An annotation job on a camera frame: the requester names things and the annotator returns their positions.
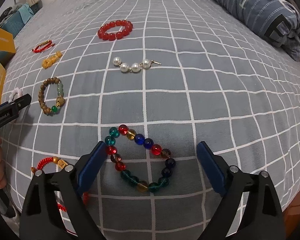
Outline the yellow amber bead bracelet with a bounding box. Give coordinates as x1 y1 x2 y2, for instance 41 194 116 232
41 50 63 69

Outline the red bead bracelet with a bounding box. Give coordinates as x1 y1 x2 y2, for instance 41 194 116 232
97 19 134 41

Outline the pink white bead bracelet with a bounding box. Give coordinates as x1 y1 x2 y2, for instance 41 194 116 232
8 87 24 104

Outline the red cord bracelet gold charm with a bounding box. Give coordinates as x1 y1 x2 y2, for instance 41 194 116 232
31 157 89 212

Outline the grey checked bed sheet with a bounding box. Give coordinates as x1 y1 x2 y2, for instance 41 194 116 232
0 0 300 239

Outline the white pearl bracelet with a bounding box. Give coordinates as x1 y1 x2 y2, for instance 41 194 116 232
112 56 162 74

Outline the brown wooden bead bracelet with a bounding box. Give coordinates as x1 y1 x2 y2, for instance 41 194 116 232
38 77 67 116

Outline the red cord bracelet gold tube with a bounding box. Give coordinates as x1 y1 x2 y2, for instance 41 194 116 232
32 40 55 54

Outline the teal suitcase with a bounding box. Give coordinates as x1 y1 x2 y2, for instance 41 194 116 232
0 3 34 38

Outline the multicolour glass bead bracelet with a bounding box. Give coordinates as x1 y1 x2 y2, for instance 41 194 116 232
104 124 177 193

